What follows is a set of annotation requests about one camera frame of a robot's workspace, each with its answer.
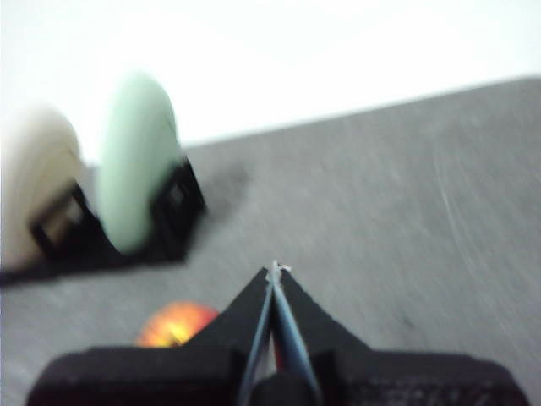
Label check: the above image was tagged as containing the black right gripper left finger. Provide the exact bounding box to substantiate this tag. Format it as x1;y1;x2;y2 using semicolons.
25;266;275;406

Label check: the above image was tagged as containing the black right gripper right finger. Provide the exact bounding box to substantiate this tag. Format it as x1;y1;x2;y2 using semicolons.
273;266;532;406

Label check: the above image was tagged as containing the red yellow apple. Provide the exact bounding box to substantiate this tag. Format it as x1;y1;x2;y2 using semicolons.
134;299;221;349

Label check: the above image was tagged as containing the cream yellow plate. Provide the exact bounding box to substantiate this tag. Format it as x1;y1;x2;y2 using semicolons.
0;105;82;272

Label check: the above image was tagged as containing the black plate rack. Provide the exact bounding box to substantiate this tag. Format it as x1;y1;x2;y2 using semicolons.
0;156;209;291

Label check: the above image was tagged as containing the pale green plate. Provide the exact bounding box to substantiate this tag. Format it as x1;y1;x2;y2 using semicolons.
95;71;183;255

